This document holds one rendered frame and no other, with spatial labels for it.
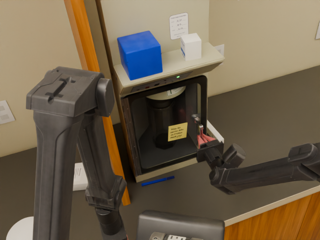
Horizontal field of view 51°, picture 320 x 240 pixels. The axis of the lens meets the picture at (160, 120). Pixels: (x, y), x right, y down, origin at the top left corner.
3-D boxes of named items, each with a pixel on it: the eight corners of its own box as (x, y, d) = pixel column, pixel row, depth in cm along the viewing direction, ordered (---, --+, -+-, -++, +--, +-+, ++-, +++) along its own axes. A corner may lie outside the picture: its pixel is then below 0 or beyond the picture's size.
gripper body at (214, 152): (195, 147, 119) (204, 162, 114) (221, 139, 121) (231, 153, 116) (195, 159, 123) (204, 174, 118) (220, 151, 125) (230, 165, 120)
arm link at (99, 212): (90, 211, 87) (111, 214, 86) (99, 189, 92) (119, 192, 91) (95, 225, 92) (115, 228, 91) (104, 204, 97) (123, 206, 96)
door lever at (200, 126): (199, 134, 132) (193, 136, 132) (199, 116, 126) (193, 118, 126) (205, 143, 128) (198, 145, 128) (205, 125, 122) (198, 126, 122)
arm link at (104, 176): (38, 84, 54) (102, 94, 53) (53, 62, 58) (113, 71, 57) (82, 205, 87) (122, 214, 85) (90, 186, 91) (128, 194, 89)
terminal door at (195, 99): (136, 175, 136) (121, 96, 110) (205, 153, 142) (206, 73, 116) (137, 176, 135) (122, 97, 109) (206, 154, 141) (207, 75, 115)
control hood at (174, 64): (117, 92, 108) (112, 65, 102) (208, 67, 115) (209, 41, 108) (126, 112, 100) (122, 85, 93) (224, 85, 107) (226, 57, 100)
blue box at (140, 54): (121, 64, 102) (116, 37, 96) (152, 56, 104) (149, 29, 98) (130, 81, 94) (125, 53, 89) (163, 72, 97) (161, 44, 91)
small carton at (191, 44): (181, 53, 104) (180, 35, 100) (196, 50, 105) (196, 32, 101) (185, 61, 100) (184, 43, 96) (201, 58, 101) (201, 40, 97)
